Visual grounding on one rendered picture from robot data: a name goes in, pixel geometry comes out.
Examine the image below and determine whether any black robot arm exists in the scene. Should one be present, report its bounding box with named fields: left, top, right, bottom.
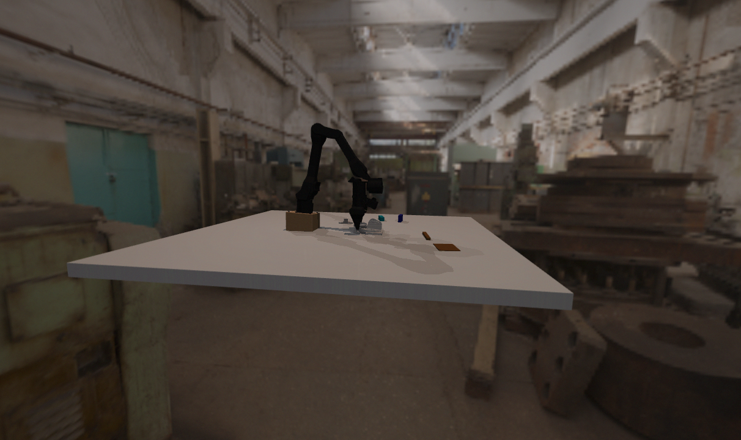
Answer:
left=296, top=123, right=383, bottom=213

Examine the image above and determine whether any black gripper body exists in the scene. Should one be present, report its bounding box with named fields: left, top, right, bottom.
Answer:
left=349, top=193, right=367, bottom=215

